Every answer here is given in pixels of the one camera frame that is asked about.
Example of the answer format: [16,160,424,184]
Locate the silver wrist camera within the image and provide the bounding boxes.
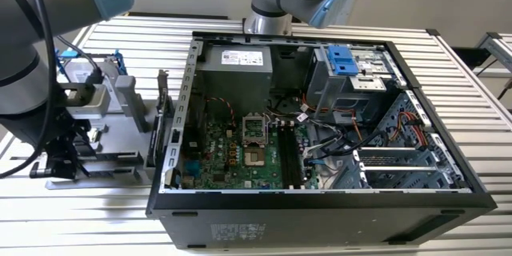
[62,84,109,119]

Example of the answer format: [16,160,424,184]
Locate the black cable bundle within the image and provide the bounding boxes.
[309,124,386,162]

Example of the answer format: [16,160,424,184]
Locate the orange wire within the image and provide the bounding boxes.
[301,91,364,142]

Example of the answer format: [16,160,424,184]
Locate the metal slat side table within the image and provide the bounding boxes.
[473,31,512,77]

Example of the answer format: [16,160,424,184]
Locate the green motherboard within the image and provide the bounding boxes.
[177,112,321,191]

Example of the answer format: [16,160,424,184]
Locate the grey power supply unit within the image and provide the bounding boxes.
[194,44,274,116]

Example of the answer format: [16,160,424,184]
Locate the CPU socket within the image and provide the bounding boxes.
[242,147,268,167]

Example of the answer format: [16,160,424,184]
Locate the grey parts rack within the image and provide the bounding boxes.
[45,76,177,191]

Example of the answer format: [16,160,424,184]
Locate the red yellow power wires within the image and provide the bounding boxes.
[388,111,428,152]

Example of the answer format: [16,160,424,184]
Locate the black RAM slot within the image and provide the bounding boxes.
[277,124,289,189]
[282,124,294,189]
[286,124,300,189]

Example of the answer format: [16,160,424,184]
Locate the grey metal drive cage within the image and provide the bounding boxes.
[306,44,402,121]

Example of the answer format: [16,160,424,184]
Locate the hard disk in blue carrier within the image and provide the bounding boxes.
[53,48,126,115]

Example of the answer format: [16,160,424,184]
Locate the red black twisted wire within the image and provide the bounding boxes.
[205,97,237,127]

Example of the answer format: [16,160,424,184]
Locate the blue plastic drive latch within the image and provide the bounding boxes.
[326,45,356,76]

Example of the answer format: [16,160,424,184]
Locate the black open PC case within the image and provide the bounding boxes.
[145,30,498,250]

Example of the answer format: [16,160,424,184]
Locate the black graphics card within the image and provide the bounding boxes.
[145,69,177,168]

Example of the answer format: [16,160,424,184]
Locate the metal socket cover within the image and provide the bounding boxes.
[242,112,268,147]

